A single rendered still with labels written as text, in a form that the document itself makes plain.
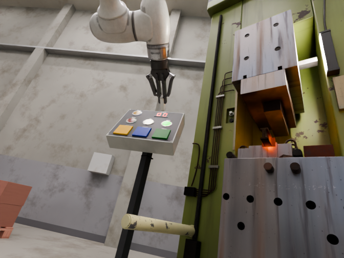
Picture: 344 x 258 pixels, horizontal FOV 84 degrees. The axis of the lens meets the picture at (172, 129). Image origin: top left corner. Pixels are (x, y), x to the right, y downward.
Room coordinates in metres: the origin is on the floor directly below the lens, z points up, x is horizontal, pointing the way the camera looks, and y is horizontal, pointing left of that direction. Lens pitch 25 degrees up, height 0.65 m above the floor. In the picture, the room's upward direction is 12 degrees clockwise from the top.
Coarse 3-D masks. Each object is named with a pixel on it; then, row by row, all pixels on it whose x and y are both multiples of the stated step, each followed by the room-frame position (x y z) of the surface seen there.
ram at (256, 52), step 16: (272, 16) 0.67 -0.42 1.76; (288, 16) 0.62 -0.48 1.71; (240, 32) 0.78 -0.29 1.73; (256, 32) 0.72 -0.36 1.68; (272, 32) 0.67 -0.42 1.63; (288, 32) 0.63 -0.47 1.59; (240, 48) 0.78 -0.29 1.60; (256, 48) 0.72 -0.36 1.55; (272, 48) 0.68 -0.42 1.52; (288, 48) 0.63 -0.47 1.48; (240, 64) 0.78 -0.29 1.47; (256, 64) 0.72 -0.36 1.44; (272, 64) 0.68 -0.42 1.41; (288, 64) 0.64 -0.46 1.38; (304, 64) 0.75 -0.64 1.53; (240, 80) 0.78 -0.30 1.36; (288, 80) 0.71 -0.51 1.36; (240, 96) 0.91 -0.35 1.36; (304, 112) 0.94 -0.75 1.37
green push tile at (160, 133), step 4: (156, 128) 0.87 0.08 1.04; (160, 128) 0.87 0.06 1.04; (156, 132) 0.85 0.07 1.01; (160, 132) 0.85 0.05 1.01; (164, 132) 0.85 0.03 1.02; (168, 132) 0.84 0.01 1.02; (152, 136) 0.84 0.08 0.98; (156, 136) 0.84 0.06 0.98; (160, 136) 0.83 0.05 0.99; (164, 136) 0.83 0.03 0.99
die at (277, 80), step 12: (276, 72) 0.67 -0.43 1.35; (252, 84) 0.74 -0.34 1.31; (264, 84) 0.70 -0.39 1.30; (276, 84) 0.67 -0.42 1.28; (288, 84) 0.74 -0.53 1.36; (252, 96) 0.77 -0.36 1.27; (264, 96) 0.75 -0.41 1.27; (276, 96) 0.73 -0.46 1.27; (288, 96) 0.72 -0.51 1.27; (252, 108) 0.87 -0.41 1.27; (288, 108) 0.80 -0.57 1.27; (264, 120) 0.96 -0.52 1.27; (288, 120) 0.91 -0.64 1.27
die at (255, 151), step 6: (276, 144) 0.68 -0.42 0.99; (282, 144) 0.67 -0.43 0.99; (288, 144) 0.65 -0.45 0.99; (240, 150) 0.77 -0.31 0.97; (246, 150) 0.75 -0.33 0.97; (252, 150) 0.73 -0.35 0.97; (258, 150) 0.72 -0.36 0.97; (264, 150) 0.71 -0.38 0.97; (270, 150) 0.69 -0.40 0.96; (276, 150) 0.68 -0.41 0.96; (282, 150) 0.67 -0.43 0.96; (288, 150) 0.65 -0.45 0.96; (240, 156) 0.77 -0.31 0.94; (246, 156) 0.75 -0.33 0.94; (252, 156) 0.73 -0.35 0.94; (258, 156) 0.72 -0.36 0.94; (264, 156) 0.71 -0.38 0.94; (270, 156) 0.69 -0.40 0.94; (276, 156) 0.68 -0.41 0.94
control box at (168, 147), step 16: (128, 112) 1.00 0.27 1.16; (144, 112) 0.99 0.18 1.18; (160, 112) 0.97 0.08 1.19; (112, 128) 0.92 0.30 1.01; (176, 128) 0.87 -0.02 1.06; (112, 144) 0.93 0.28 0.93; (128, 144) 0.90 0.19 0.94; (144, 144) 0.87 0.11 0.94; (160, 144) 0.84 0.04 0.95; (176, 144) 0.89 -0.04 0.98
